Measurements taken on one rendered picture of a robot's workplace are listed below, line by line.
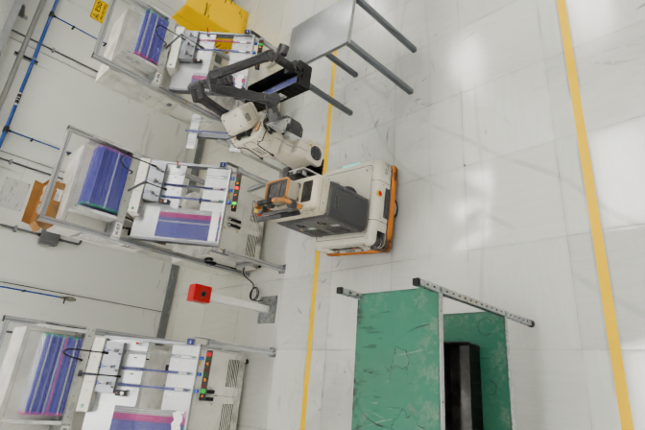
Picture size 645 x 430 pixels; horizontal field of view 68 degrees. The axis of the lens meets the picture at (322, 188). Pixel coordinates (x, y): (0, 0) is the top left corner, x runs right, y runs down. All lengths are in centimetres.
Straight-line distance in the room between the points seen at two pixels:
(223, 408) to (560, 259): 282
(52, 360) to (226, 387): 134
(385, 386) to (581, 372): 107
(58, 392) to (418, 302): 262
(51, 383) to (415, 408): 256
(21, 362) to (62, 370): 29
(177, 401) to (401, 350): 208
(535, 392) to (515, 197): 110
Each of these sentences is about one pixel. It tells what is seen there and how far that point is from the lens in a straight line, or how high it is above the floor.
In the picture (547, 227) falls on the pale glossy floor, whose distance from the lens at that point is 301.
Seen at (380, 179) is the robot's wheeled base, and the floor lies 25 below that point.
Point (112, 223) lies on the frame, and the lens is 411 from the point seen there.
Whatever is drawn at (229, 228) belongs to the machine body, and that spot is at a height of 43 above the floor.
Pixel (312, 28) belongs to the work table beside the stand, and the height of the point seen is 80.
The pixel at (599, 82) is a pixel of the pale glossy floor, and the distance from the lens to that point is 329.
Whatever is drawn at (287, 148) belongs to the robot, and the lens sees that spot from 319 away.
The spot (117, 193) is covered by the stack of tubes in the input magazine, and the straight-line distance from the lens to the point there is 412.
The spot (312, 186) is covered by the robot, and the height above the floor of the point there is 81.
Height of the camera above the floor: 269
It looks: 39 degrees down
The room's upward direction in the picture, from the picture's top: 64 degrees counter-clockwise
